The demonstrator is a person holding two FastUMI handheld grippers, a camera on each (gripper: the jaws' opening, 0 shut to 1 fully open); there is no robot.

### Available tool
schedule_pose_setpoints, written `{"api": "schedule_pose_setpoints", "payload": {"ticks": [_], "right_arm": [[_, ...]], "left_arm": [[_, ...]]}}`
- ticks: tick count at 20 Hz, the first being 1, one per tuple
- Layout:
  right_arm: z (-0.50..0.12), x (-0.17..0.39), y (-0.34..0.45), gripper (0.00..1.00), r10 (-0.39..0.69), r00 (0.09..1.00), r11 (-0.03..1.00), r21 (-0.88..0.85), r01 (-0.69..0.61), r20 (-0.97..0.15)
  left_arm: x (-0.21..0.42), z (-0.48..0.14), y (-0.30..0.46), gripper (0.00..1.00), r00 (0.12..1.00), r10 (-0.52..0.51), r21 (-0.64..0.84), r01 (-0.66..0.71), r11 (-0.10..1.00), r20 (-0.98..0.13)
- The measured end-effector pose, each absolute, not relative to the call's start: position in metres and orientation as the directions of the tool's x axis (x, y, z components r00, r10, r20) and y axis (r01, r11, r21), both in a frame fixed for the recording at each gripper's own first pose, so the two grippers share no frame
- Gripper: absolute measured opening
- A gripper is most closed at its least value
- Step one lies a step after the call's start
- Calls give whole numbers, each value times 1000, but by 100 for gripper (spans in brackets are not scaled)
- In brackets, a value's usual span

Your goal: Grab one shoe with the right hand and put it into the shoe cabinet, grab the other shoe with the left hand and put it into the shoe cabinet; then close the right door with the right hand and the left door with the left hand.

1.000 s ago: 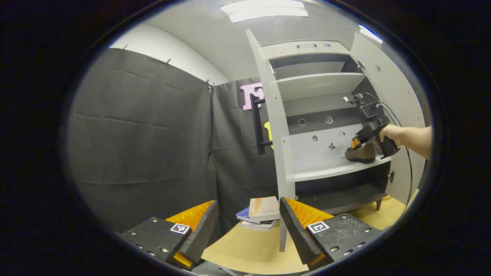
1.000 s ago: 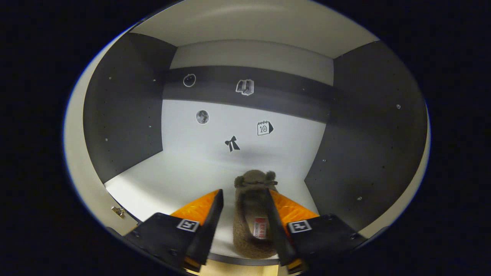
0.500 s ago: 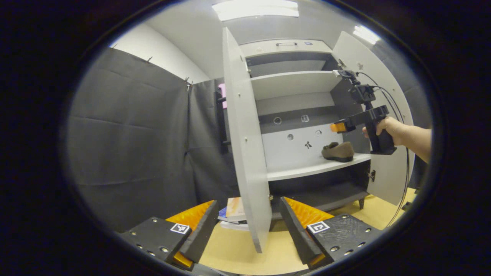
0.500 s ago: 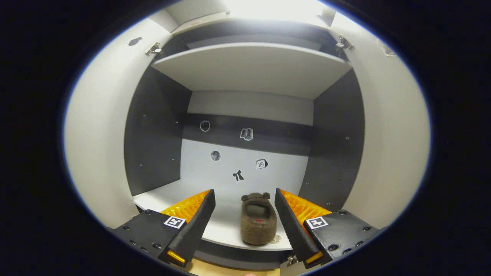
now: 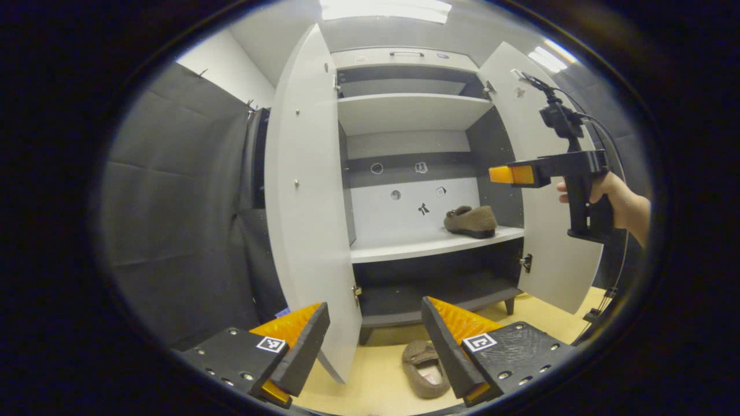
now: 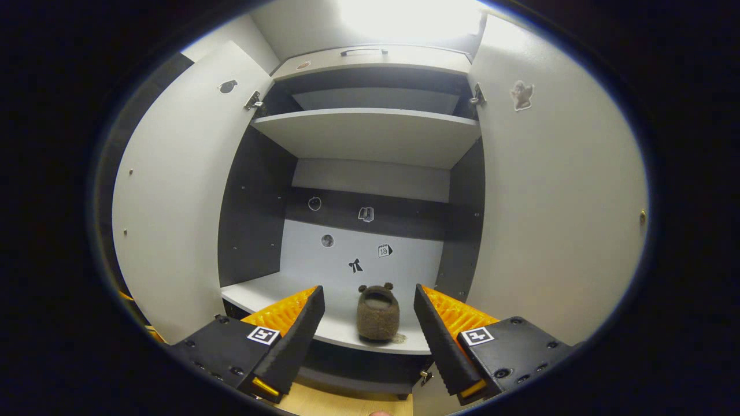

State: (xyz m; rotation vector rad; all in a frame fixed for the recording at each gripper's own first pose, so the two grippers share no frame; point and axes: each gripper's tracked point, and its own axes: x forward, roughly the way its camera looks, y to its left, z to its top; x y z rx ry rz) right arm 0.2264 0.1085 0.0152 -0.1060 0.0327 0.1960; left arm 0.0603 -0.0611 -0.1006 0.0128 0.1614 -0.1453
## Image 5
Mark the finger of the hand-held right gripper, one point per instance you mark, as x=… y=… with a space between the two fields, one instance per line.
x=509 y=174

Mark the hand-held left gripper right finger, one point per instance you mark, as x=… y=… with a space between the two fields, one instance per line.
x=445 y=352

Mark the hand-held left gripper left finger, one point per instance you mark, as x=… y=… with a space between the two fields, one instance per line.
x=303 y=358

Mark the brown fuzzy shoe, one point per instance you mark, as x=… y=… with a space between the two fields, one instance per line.
x=471 y=220
x=422 y=361

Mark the grey cabinet door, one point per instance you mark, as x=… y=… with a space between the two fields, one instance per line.
x=555 y=260
x=312 y=202

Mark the grey cabinet drawer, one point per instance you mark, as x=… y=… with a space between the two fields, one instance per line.
x=376 y=59

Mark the blue book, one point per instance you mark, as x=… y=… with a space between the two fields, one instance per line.
x=283 y=313

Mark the small ceiling light panel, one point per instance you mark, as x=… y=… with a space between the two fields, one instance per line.
x=549 y=56

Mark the black backdrop cloth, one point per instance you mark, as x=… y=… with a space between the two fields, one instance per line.
x=173 y=231

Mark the large ceiling light panel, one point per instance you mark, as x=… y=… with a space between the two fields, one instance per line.
x=384 y=10

